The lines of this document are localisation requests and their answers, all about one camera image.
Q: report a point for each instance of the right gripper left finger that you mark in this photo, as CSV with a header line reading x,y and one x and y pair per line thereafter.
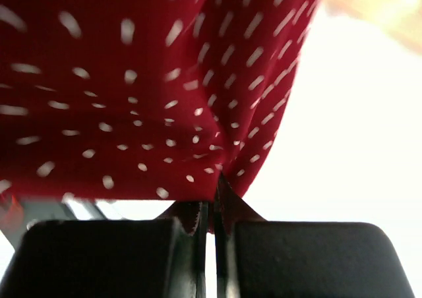
x,y
163,257

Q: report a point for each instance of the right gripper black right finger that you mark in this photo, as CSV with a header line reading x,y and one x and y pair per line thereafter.
x,y
260,258

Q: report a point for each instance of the red white polka dot skirt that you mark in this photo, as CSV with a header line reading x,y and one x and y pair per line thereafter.
x,y
143,99

